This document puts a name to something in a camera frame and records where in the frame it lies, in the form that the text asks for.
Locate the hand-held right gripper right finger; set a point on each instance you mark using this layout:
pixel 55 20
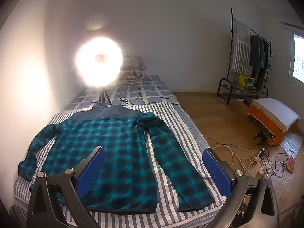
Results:
pixel 217 173

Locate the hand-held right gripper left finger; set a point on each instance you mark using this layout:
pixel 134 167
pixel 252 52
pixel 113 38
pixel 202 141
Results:
pixel 91 171

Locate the teal plaid fleece jacket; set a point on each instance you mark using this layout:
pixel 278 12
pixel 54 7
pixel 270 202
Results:
pixel 123 142

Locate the dark hanging clothes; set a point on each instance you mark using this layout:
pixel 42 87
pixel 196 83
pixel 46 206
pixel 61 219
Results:
pixel 257 54

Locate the white power strip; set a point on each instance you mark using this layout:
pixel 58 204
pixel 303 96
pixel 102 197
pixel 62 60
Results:
pixel 260 154

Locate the small black device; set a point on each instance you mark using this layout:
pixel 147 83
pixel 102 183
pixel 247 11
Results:
pixel 262 137

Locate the grey striped blanket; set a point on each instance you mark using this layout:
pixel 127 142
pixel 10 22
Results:
pixel 175 123

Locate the orange covered stool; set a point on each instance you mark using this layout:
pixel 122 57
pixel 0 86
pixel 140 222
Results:
pixel 263 117

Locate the pink box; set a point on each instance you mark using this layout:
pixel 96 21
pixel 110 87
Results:
pixel 291 165

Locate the black tripod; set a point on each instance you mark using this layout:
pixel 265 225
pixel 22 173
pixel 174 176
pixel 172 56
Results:
pixel 104 95

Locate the bubble wrap sheet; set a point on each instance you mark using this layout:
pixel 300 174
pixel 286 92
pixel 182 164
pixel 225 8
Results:
pixel 293 144

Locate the yellow box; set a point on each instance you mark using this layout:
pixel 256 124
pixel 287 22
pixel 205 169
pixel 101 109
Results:
pixel 245 82

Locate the blue checkered bed sheet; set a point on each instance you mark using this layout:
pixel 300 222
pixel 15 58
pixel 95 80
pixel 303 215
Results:
pixel 147 87

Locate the floral folded quilt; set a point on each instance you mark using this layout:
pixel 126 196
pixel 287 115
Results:
pixel 133 63
pixel 130 77

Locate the striped hanging towel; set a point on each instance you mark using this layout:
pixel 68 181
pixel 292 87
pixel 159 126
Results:
pixel 241 49

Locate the window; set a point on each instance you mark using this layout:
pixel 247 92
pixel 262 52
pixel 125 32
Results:
pixel 298 59

